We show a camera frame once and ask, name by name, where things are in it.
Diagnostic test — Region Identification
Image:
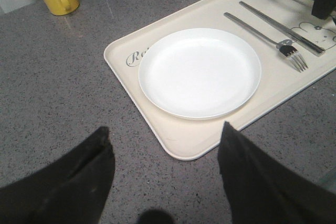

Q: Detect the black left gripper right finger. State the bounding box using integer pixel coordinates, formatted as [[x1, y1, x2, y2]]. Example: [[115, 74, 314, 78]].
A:
[[217, 122, 335, 223]]

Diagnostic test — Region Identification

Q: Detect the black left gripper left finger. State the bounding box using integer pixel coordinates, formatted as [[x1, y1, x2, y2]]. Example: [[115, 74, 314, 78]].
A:
[[1, 127, 115, 223]]

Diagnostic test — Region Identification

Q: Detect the silver metal fork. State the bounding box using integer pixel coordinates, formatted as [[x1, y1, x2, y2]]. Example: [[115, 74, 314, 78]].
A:
[[224, 12, 309, 72]]

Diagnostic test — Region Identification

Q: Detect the white round plate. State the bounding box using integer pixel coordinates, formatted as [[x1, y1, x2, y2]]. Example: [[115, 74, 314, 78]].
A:
[[139, 28, 262, 120]]

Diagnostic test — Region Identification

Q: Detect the cream rabbit serving tray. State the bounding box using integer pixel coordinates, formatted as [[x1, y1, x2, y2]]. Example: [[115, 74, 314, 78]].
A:
[[104, 0, 335, 161]]

